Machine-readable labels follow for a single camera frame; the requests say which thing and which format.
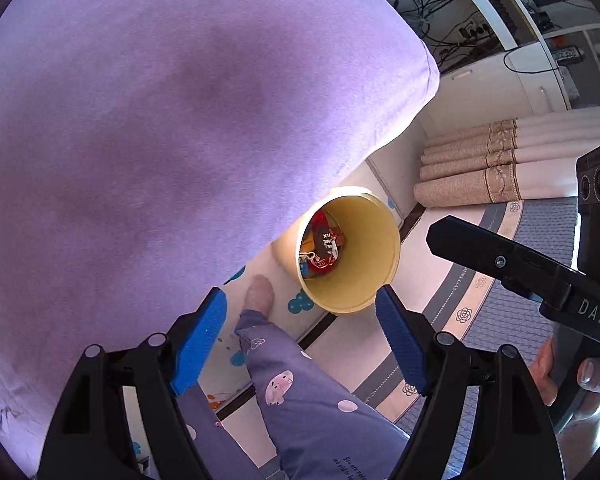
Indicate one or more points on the white cabinet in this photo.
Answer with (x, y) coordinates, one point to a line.
(480, 90)

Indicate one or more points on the person's bare foot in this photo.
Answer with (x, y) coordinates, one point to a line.
(258, 295)

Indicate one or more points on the person's right hand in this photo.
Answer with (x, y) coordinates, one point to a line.
(597, 375)

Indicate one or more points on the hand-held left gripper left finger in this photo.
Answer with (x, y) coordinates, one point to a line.
(202, 335)

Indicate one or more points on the grey flower pattern mattress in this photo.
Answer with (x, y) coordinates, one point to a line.
(530, 230)

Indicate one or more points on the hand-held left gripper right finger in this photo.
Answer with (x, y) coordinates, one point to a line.
(402, 335)

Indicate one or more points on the white power strip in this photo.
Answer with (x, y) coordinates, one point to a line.
(474, 30)

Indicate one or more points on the purple printed pajama pants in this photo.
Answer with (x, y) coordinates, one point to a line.
(305, 400)

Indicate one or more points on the yellow round bin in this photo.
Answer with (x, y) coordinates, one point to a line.
(365, 260)

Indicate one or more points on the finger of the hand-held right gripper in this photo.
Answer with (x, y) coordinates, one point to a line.
(480, 250)

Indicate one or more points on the red printed snack wrapper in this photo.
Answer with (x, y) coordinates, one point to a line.
(327, 252)

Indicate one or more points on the beige embroidered curtain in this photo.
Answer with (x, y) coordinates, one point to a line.
(455, 190)

